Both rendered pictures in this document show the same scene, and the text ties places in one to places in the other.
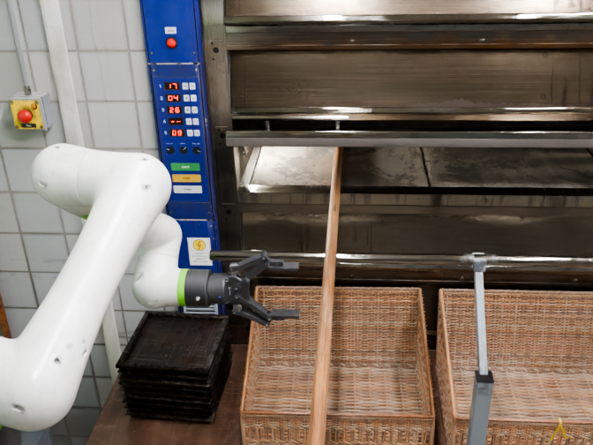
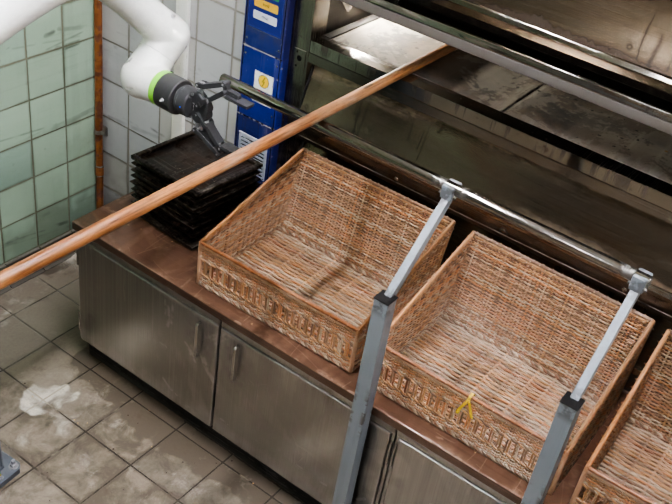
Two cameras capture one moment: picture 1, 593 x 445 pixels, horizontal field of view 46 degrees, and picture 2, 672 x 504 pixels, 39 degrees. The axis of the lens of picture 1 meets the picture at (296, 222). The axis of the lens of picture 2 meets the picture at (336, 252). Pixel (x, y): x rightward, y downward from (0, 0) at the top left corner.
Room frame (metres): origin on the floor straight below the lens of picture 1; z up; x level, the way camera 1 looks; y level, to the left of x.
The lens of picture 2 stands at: (-0.26, -1.08, 2.29)
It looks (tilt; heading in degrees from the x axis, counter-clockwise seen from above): 36 degrees down; 25
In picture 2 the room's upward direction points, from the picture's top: 10 degrees clockwise
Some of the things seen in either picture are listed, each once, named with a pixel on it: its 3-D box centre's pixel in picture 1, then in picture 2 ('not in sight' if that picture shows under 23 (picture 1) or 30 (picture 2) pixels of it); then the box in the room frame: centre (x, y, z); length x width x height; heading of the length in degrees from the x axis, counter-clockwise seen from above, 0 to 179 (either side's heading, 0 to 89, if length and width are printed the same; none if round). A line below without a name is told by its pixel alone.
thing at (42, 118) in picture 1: (31, 110); not in sight; (2.01, 0.79, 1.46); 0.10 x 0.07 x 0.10; 85
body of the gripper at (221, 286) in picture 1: (230, 289); (196, 105); (1.42, 0.17, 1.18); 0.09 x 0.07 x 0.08; 84
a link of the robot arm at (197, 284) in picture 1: (200, 287); (175, 93); (1.44, 0.24, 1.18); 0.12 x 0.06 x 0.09; 175
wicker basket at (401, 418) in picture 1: (337, 364); (325, 252); (1.70, -0.11, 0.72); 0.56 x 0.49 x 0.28; 86
